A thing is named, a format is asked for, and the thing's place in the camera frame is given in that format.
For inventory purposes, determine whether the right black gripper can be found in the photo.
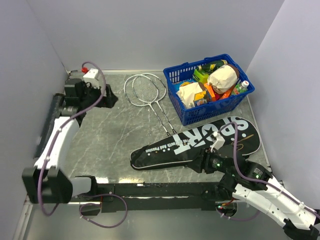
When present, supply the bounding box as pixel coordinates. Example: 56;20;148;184
186;146;236;176

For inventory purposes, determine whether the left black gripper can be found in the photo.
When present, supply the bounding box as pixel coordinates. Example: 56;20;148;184
79;80;118;109

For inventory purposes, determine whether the black racket bag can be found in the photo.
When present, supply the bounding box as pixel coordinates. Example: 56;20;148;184
130;116;261;171

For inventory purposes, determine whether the black shuttlecock tube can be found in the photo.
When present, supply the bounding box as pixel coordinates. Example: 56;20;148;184
34;93;65;159

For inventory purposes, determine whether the blue plastic basket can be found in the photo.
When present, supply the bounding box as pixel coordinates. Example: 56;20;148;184
163;53;255;126

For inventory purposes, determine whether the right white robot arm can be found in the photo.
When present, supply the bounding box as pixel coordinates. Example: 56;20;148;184
189;145;320;240

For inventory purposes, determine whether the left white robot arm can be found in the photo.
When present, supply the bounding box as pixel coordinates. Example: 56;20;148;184
22;78;118;204

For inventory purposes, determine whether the yellow blue snack box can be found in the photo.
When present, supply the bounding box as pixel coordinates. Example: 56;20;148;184
193;90;208;107

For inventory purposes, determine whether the orange snack box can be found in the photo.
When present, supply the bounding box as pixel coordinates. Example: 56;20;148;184
204;83;235;102

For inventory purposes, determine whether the green plastic bottle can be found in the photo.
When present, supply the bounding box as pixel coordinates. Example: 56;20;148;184
231;80;250;96

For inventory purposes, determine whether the beige paper bag roll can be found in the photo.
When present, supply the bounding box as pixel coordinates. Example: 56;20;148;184
207;64;240;94

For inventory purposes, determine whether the green snack box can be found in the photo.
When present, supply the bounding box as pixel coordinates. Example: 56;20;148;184
192;69;209;84

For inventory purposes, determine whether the dark green bottle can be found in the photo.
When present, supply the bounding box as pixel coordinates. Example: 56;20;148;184
196;59;228;72

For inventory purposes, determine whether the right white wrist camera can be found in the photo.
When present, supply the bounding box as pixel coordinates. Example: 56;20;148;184
210;131;225;152

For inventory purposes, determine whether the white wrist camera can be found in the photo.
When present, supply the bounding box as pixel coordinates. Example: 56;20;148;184
210;131;225;152
81;67;99;88

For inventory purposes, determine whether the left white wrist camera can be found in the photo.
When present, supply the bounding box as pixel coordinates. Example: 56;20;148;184
81;67;99;88

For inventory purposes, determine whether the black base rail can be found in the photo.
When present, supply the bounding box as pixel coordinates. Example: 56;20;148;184
70;182;232;213

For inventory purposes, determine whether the purple cable under rail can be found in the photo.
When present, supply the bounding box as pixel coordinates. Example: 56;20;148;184
78;195;129;230

